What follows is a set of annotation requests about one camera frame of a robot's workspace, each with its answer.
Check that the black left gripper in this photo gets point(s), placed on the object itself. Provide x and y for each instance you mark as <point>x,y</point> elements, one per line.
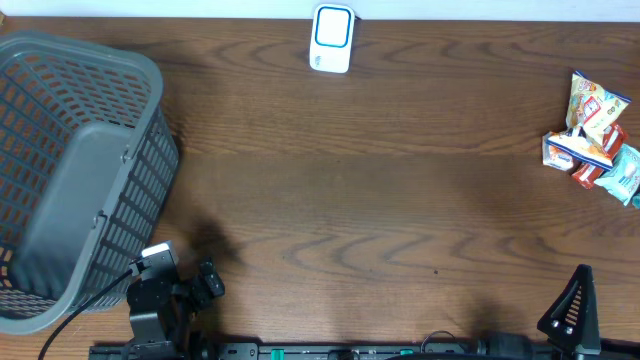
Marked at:
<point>202,292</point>

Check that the green white packet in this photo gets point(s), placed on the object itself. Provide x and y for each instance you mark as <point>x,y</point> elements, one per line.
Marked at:
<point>622,181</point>

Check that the orange small box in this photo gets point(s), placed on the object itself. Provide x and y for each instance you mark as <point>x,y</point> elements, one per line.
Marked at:
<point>555,157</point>

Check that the red candy bar wrapper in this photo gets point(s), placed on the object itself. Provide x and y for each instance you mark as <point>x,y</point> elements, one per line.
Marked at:
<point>613,140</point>

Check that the yellow snack bag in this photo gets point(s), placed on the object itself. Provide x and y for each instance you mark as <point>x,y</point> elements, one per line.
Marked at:
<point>591,109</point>

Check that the teal mouthwash bottle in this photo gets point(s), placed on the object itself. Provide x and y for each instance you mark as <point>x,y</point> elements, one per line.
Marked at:
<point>636,201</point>

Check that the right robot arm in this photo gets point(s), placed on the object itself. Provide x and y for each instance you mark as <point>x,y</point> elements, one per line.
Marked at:
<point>511,341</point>

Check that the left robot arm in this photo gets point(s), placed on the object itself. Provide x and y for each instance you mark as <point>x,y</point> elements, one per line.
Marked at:
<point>161,309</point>

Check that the white barcode scanner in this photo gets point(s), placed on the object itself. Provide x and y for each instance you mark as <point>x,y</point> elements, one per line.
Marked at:
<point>331,38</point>

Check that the grey plastic basket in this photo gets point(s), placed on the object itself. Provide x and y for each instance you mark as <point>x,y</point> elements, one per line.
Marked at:
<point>87,161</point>

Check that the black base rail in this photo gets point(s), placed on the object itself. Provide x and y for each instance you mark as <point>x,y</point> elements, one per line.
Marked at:
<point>438,350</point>

